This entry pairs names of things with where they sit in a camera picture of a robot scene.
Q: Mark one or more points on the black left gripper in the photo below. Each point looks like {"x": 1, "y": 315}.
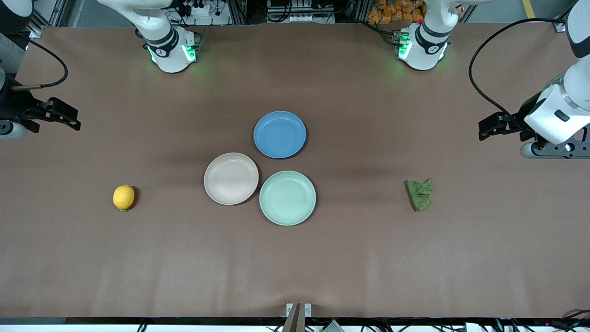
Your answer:
{"x": 520, "y": 121}

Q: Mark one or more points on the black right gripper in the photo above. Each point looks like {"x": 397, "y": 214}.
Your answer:
{"x": 14, "y": 107}

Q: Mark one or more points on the yellow lemon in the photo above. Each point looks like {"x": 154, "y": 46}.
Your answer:
{"x": 123, "y": 198}

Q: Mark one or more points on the green lettuce leaf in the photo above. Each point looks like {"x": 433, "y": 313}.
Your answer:
{"x": 420, "y": 193}

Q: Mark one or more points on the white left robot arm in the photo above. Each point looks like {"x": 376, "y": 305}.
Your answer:
{"x": 421, "y": 50}

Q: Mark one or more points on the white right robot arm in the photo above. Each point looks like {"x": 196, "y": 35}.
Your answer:
{"x": 168, "y": 55}

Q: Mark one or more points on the bag of orange fruits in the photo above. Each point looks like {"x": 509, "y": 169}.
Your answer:
{"x": 392, "y": 11}

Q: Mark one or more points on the white power strip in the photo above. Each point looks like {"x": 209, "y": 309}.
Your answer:
{"x": 203, "y": 9}

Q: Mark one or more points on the beige plate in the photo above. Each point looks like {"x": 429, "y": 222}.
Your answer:
{"x": 231, "y": 178}

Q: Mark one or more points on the blue plate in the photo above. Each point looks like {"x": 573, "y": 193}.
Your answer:
{"x": 280, "y": 134}

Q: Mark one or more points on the pale green plate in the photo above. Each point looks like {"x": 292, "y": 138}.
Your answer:
{"x": 287, "y": 198}

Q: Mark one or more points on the grey ribbed box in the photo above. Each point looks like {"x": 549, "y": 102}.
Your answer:
{"x": 333, "y": 326}

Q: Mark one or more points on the aluminium frame corner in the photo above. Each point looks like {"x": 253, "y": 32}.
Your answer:
{"x": 560, "y": 26}
{"x": 36, "y": 30}

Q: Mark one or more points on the white metal table bracket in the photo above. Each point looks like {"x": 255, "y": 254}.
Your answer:
{"x": 308, "y": 310}

